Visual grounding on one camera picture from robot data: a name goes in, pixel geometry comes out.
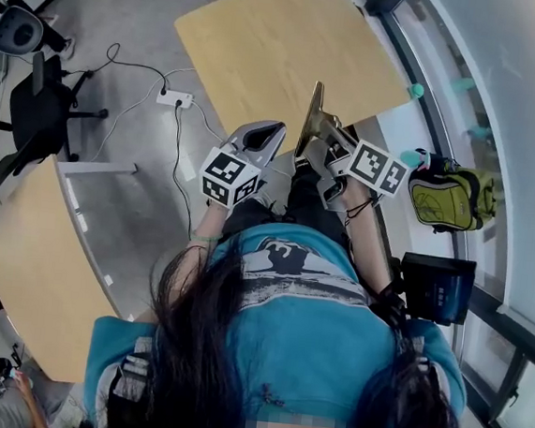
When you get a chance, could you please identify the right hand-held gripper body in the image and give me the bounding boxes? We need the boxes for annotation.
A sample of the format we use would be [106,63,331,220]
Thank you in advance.
[314,136,412,219]

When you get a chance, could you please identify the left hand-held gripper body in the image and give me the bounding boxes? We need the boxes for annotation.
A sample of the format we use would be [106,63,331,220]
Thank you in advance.
[196,129,278,215]

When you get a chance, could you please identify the person's left forearm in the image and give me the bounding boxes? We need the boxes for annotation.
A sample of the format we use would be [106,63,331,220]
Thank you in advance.
[183,198,231,257]

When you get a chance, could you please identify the person's right forearm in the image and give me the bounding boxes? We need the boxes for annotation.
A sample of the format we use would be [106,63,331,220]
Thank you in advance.
[334,186,409,300]

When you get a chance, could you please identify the teal plush toy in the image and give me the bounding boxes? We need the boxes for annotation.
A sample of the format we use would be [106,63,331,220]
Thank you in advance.
[400,146,434,172]

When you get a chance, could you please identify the person's black trousers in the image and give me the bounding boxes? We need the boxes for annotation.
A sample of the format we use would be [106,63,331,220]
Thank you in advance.
[222,150,363,249]

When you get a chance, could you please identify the green backpack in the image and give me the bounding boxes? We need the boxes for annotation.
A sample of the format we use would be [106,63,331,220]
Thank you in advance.
[404,149,500,240]

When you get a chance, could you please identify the white power strip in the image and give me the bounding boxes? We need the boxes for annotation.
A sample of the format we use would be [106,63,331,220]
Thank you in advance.
[155,88,196,111]

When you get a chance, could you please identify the white table leg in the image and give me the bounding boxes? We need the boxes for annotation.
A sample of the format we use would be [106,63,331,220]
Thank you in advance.
[55,155,141,184]

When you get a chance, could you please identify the black box with blue panel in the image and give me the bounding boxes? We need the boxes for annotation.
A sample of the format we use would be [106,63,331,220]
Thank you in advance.
[395,251,479,329]

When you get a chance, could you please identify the person's blue printed shirt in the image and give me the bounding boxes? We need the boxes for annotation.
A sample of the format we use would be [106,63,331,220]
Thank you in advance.
[80,205,483,428]

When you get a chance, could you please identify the black office chair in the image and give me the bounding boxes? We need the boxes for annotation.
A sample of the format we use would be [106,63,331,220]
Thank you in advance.
[0,47,115,184]

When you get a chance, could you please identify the grey round-faced device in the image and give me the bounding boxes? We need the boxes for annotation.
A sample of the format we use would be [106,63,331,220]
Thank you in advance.
[0,3,46,54]

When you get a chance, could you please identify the black hair ties on wrist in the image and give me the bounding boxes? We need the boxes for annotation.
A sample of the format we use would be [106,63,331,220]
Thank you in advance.
[343,194,377,229]

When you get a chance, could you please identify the white power cable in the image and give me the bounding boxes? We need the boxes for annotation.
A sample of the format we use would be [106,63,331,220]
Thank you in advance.
[156,63,238,144]
[87,90,160,171]

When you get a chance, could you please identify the black window frame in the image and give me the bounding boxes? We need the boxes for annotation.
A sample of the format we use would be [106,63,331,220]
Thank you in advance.
[321,0,535,428]

